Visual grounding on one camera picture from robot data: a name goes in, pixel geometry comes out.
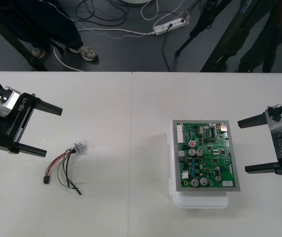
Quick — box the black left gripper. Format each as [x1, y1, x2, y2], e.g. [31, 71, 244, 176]
[0, 92, 64, 158]

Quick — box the cable bundle with metal plug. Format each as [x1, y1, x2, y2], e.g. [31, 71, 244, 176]
[42, 142, 87, 198]

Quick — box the black diagonal stand leg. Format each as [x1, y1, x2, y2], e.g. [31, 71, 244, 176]
[0, 0, 49, 72]
[200, 0, 257, 73]

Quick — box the person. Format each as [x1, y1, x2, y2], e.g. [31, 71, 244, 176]
[0, 0, 99, 62]

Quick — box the black tripod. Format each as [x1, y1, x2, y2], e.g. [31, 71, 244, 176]
[175, 0, 222, 56]

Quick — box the white power strip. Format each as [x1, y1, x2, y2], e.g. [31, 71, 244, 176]
[154, 17, 190, 36]

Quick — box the white round base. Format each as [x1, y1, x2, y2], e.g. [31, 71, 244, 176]
[121, 0, 154, 5]

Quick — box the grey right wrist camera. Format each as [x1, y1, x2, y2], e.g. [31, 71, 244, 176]
[265, 104, 282, 136]

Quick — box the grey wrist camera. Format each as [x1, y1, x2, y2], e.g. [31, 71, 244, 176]
[265, 104, 282, 136]
[0, 86, 21, 118]

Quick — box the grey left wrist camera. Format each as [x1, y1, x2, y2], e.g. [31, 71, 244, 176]
[0, 86, 21, 118]

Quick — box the green circuit board grey frame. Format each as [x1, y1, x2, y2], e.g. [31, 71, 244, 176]
[172, 119, 242, 193]

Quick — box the white floor cable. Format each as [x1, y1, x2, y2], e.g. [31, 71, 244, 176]
[53, 27, 156, 72]

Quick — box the black floor cable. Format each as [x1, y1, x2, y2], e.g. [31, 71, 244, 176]
[161, 23, 174, 72]

